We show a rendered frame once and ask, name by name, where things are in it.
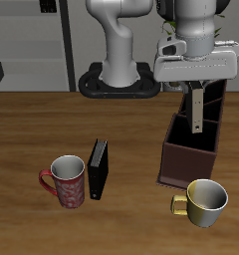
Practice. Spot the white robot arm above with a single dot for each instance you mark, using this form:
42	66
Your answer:
119	50

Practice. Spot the yellow and white mug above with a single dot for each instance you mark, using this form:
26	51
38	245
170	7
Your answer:
204	207

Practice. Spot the flat black base plate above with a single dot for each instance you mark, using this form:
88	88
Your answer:
88	89

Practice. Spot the black items on shelf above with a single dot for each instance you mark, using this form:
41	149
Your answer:
47	6

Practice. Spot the grey shelf unit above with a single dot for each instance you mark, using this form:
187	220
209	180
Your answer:
28	50

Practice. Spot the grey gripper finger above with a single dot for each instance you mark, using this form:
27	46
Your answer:
204	84
187	86

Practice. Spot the red patterned mug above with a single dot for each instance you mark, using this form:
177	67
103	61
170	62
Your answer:
71	189

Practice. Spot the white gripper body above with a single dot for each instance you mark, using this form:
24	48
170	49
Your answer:
194	69

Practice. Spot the green pot plant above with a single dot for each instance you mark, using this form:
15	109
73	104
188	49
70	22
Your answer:
170	25

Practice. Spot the dark brown desk caddy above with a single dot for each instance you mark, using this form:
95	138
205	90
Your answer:
188	162

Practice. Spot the black book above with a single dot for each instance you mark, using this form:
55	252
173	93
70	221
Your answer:
99	176

